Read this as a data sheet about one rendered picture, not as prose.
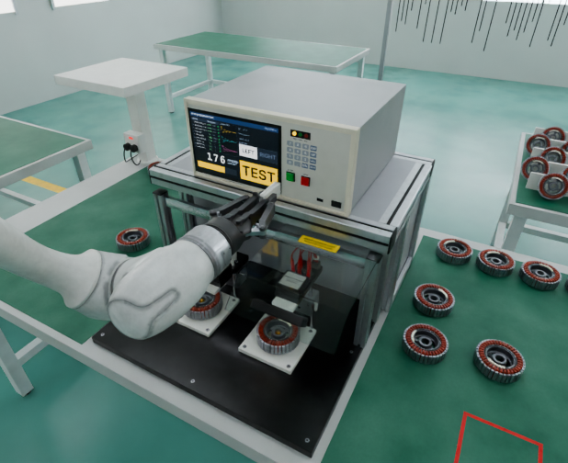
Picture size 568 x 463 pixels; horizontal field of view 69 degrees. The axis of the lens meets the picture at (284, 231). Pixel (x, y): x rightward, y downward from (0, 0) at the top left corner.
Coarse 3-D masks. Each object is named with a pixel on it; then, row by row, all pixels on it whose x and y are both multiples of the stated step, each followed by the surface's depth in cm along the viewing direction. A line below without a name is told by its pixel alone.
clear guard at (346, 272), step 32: (288, 224) 100; (256, 256) 90; (288, 256) 90; (320, 256) 90; (352, 256) 90; (256, 288) 83; (288, 288) 81; (320, 288) 81; (352, 288) 81; (256, 320) 82; (320, 320) 77
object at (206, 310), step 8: (208, 296) 118; (216, 296) 115; (200, 304) 114; (208, 304) 112; (216, 304) 112; (192, 312) 110; (200, 312) 111; (208, 312) 112; (216, 312) 113; (200, 320) 112
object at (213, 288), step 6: (240, 258) 124; (246, 258) 125; (234, 264) 122; (240, 264) 122; (222, 270) 116; (228, 270) 117; (234, 270) 120; (222, 276) 115; (228, 276) 117; (210, 282) 116; (216, 282) 115; (222, 282) 116; (210, 288) 115; (216, 288) 115
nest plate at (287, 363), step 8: (248, 336) 108; (248, 344) 105; (256, 344) 105; (304, 344) 105; (248, 352) 103; (256, 352) 103; (264, 352) 103; (296, 352) 104; (264, 360) 102; (272, 360) 101; (280, 360) 101; (288, 360) 101; (296, 360) 101; (280, 368) 100; (288, 368) 100
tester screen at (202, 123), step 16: (192, 112) 99; (192, 128) 102; (208, 128) 100; (224, 128) 97; (240, 128) 95; (256, 128) 93; (272, 128) 91; (208, 144) 102; (224, 144) 100; (256, 144) 95; (272, 144) 93; (256, 160) 97; (240, 176) 102
